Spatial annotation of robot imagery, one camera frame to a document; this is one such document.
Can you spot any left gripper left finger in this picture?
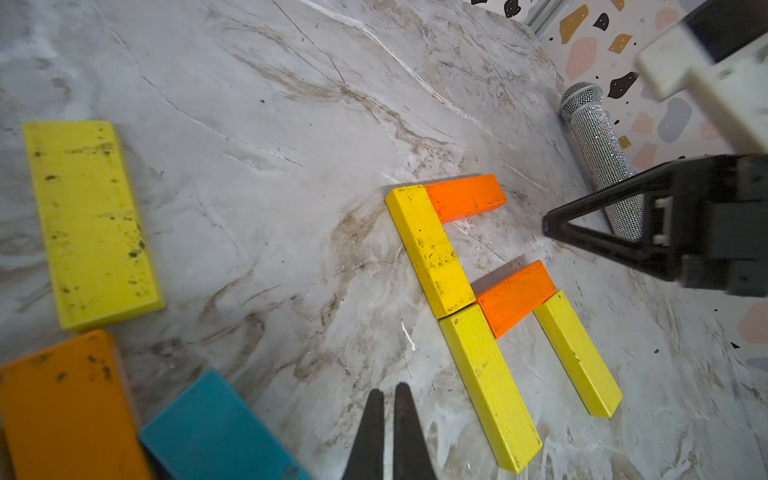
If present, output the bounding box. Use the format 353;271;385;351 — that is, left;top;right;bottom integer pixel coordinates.
342;389;385;480

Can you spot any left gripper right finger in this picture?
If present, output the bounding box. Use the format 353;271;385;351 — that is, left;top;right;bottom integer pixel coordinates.
393;382;437;480

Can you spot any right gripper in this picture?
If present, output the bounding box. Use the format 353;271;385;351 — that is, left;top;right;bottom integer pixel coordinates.
542;155;767;298

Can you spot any teal block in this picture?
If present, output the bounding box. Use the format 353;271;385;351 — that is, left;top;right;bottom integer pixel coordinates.
139;369;309;479

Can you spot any orange block diagonal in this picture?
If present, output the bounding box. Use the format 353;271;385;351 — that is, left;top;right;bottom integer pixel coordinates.
476;260;557;339

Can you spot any orange block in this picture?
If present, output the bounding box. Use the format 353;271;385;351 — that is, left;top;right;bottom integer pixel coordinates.
425;175;507;224

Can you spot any yellow block top vertical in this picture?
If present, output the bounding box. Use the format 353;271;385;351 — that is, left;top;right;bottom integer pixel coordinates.
23;121;165;332

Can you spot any glitter filled clear tube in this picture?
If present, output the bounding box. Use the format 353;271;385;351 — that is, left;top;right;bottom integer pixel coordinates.
559;81;643;241

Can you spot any orange block vertical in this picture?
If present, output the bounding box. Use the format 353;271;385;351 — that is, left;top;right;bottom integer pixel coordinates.
1;330;153;479

